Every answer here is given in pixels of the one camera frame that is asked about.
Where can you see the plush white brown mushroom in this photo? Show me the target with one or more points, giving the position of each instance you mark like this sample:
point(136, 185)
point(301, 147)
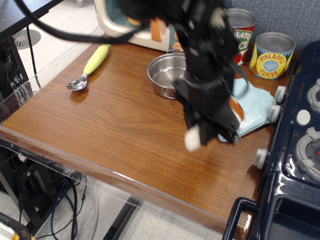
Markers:
point(207, 122)

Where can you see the black table leg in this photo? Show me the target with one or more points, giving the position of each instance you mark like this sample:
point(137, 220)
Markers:
point(122, 218)

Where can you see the small stainless steel pot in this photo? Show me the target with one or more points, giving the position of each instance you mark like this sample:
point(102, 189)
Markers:
point(164, 70)

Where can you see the pineapple slices tin can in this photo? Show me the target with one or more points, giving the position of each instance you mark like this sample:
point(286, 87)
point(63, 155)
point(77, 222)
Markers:
point(272, 54)

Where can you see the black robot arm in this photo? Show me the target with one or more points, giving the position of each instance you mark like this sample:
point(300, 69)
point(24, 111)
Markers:
point(209, 46)

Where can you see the light blue folded cloth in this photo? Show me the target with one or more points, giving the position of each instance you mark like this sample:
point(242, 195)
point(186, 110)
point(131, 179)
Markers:
point(256, 104)

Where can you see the red tomato sauce can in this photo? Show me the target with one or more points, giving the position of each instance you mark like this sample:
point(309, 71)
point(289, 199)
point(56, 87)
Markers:
point(243, 23)

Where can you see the black desk at left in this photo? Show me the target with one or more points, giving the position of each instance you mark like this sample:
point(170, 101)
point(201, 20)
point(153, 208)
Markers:
point(12, 76)

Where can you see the green handled metal spoon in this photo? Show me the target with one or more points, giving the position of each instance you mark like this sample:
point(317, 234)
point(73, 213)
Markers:
point(92, 64)

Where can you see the dark blue toy stove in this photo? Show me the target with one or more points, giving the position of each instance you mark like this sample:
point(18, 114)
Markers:
point(288, 207)

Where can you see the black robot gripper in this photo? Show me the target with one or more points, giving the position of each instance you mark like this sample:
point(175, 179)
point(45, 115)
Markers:
point(204, 93)

